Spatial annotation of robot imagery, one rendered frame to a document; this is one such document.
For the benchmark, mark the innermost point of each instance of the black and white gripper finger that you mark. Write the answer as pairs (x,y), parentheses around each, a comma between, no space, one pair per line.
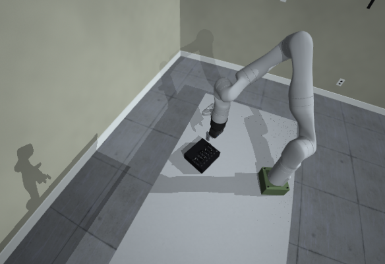
(208,136)

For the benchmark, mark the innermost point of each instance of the black lighting desk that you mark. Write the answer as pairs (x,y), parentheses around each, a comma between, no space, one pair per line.
(202,155)

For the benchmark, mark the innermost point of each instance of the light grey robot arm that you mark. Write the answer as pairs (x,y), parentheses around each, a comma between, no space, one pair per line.
(299,48)

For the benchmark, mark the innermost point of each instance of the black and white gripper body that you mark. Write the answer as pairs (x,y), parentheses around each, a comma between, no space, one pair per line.
(217,122)

